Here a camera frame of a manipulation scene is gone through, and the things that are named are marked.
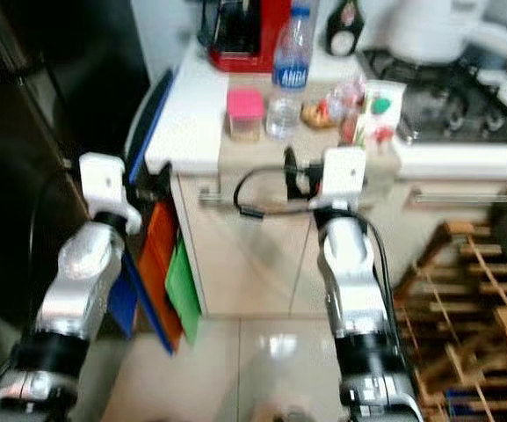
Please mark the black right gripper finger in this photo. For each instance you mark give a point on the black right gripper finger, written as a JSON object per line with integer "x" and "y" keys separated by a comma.
{"x": 292, "y": 171}

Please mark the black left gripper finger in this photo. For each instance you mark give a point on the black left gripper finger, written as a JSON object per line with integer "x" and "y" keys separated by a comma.
{"x": 165, "y": 181}

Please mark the clear container with pink lid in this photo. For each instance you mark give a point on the clear container with pink lid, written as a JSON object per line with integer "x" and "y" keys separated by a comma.
{"x": 244, "y": 108}

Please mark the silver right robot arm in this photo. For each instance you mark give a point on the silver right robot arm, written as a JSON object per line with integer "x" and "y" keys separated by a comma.
{"x": 354, "y": 281}

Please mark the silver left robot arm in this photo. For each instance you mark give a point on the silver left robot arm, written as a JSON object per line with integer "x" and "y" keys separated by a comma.
{"x": 82, "y": 281}

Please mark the blue board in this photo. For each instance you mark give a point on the blue board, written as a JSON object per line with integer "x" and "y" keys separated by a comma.
{"x": 143, "y": 114}

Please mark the clear bag of snacks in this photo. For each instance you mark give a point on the clear bag of snacks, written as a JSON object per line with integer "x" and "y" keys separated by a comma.
{"x": 328, "y": 105}

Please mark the clear water bottle blue label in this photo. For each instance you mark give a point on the clear water bottle blue label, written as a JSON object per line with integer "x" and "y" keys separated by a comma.
{"x": 291, "y": 79}

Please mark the white juice carton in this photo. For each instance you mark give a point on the white juice carton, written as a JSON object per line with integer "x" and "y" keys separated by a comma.
{"x": 380, "y": 110}

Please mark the beige kitchen cabinet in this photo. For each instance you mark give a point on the beige kitchen cabinet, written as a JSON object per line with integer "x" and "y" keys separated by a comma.
{"x": 253, "y": 264}

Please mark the green board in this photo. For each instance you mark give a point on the green board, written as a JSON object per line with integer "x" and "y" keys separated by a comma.
{"x": 184, "y": 294}

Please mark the red coffee machine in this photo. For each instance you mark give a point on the red coffee machine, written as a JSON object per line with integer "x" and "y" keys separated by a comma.
{"x": 249, "y": 40}

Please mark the black bottle with label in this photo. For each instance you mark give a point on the black bottle with label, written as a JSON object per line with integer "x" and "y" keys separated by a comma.
{"x": 345, "y": 31}

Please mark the gas stove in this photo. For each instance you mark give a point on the gas stove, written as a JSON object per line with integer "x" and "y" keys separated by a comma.
{"x": 455, "y": 101}

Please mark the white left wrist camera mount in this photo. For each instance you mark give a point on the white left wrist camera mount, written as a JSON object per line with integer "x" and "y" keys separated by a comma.
{"x": 104, "y": 180}

